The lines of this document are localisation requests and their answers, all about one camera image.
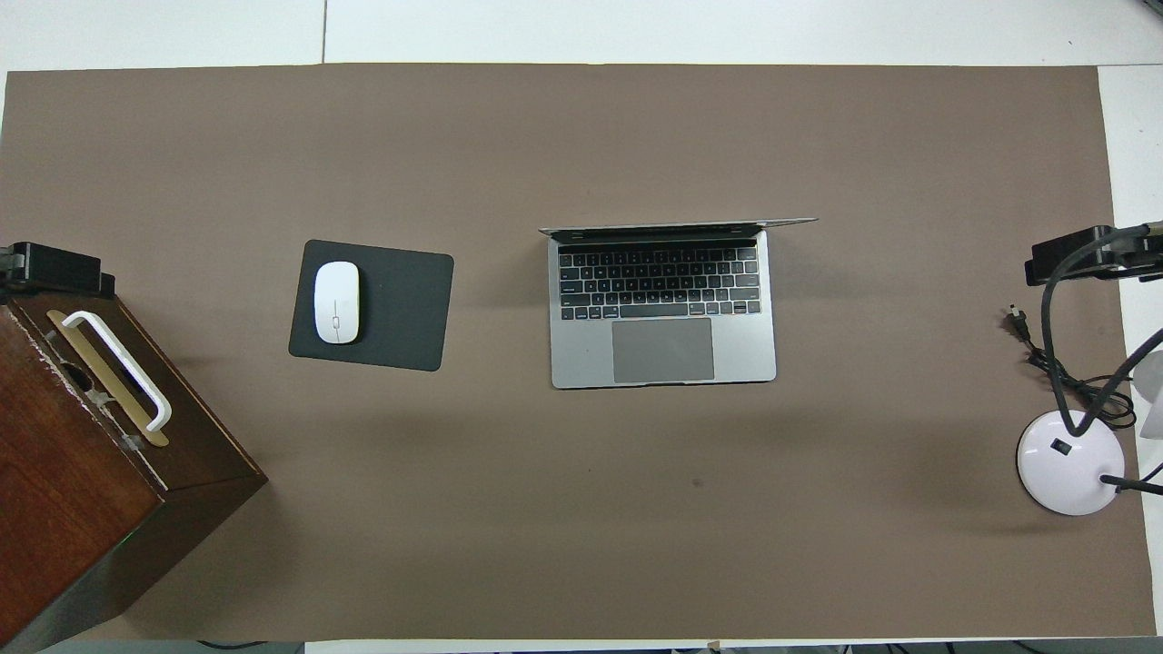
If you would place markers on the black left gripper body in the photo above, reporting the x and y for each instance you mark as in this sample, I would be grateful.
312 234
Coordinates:
36 266

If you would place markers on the black mouse pad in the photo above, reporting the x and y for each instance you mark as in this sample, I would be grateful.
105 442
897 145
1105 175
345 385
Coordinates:
400 309

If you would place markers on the brown table mat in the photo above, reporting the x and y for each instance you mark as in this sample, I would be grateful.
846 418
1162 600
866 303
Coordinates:
636 136

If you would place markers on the dark brown wooden box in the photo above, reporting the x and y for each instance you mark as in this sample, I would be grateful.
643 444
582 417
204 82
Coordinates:
73 509

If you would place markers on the white desk lamp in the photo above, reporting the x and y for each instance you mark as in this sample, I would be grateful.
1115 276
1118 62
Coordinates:
1063 481

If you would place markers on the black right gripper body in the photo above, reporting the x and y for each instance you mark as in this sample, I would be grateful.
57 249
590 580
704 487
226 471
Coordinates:
1097 252

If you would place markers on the white computer mouse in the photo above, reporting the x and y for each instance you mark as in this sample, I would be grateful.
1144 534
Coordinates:
336 291

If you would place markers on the grey Apple laptop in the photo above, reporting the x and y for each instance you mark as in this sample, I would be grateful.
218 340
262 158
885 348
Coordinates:
581 354

